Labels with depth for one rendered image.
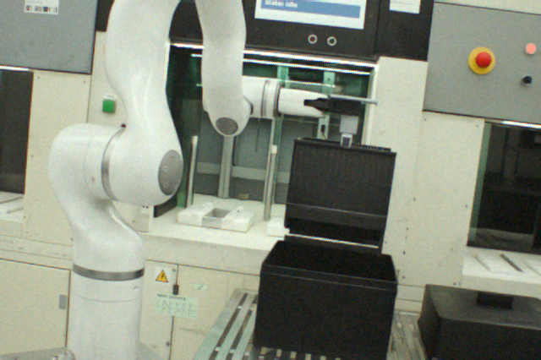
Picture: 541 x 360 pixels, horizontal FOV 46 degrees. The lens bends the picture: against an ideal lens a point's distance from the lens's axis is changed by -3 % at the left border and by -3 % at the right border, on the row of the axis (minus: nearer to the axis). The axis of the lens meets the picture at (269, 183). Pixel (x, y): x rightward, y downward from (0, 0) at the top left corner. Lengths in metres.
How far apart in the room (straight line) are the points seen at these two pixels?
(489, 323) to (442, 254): 0.40
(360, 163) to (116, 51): 0.54
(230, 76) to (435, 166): 0.67
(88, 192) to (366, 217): 0.55
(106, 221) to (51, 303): 0.90
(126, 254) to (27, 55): 0.97
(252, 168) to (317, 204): 1.34
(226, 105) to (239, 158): 1.34
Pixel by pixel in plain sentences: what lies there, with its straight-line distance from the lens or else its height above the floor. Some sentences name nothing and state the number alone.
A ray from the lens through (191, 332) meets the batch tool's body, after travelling 1.86.
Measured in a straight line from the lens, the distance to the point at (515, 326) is 1.44.
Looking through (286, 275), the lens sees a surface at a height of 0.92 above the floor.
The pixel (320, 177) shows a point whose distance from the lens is 1.32.
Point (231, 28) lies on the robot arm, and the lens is 1.32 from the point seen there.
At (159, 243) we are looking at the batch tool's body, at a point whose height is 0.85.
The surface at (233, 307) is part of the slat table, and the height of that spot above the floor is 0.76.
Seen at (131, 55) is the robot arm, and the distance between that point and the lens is 1.06.
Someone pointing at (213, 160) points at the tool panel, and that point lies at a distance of 2.68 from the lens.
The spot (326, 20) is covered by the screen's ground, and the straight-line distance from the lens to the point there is 1.74.
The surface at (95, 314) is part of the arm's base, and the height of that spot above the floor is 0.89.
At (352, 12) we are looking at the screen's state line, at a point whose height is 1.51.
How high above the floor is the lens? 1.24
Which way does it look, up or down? 6 degrees down
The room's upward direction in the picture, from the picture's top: 6 degrees clockwise
